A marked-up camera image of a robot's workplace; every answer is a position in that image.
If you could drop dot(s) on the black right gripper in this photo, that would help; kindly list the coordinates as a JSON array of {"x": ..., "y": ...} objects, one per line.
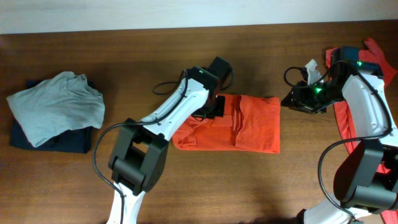
[{"x": 300, "y": 101}]

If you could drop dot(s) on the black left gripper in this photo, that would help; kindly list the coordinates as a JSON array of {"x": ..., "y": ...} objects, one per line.
[{"x": 219, "y": 109}]

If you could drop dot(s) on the orange soccer print t-shirt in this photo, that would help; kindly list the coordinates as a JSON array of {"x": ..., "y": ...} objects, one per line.
[{"x": 249, "y": 124}]

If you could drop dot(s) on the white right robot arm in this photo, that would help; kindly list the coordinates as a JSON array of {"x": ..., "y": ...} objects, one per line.
[{"x": 366, "y": 182}]

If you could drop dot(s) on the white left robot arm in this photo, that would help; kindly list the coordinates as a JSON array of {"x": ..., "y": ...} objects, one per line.
[{"x": 138, "y": 158}]

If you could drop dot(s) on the red heathered t-shirt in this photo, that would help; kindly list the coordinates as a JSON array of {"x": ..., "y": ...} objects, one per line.
[{"x": 366, "y": 182}]

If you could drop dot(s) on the dark navy folded garment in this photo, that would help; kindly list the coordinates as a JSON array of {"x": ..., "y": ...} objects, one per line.
[{"x": 77, "y": 141}]

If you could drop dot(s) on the light grey folded t-shirt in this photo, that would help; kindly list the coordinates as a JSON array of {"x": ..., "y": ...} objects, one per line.
[{"x": 64, "y": 103}]

